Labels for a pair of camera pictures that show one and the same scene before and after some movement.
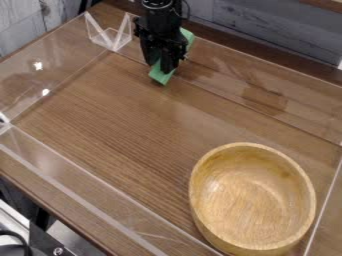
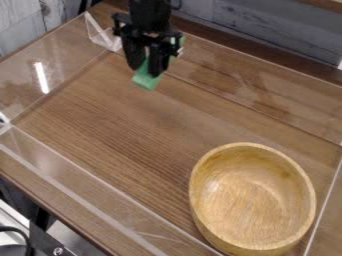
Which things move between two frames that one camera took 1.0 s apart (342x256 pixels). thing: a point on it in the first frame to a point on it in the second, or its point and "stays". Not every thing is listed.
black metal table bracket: (43, 245) stays
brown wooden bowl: (252, 198) stays
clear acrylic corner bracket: (112, 38) stays
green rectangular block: (156, 72) to (142, 76)
